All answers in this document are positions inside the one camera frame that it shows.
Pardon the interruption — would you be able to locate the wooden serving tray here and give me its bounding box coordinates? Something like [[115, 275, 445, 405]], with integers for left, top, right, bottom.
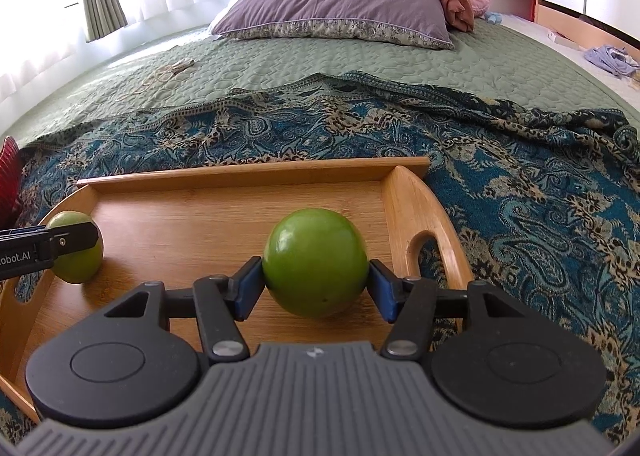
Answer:
[[1, 158, 473, 416]]

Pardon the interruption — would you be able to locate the white cable on bed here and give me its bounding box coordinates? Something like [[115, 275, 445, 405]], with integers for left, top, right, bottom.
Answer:
[[134, 57, 196, 92]]

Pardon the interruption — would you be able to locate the blue paisley blanket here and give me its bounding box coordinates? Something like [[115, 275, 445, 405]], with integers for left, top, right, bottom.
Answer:
[[17, 71, 639, 443]]

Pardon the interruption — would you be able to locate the purple pillow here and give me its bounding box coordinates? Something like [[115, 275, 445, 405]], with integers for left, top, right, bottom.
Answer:
[[209, 0, 454, 49]]

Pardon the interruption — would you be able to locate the large green apple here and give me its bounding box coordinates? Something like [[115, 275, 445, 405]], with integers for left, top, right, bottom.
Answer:
[[262, 209, 369, 318]]

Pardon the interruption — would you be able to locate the green quilted bedspread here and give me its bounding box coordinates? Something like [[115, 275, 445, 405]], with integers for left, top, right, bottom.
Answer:
[[1, 16, 639, 145]]

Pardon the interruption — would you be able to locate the red glass fruit bowl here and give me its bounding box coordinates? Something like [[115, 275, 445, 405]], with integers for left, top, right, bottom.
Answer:
[[0, 136, 22, 229]]

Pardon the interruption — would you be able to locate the wooden bed frame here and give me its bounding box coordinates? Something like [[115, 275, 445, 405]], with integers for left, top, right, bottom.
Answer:
[[489, 0, 639, 60]]

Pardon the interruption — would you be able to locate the small green apple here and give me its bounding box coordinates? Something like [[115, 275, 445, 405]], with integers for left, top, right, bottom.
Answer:
[[47, 211, 103, 283]]

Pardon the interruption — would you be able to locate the blue cloth on floor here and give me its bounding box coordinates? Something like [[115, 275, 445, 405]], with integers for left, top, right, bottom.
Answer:
[[584, 45, 639, 78]]

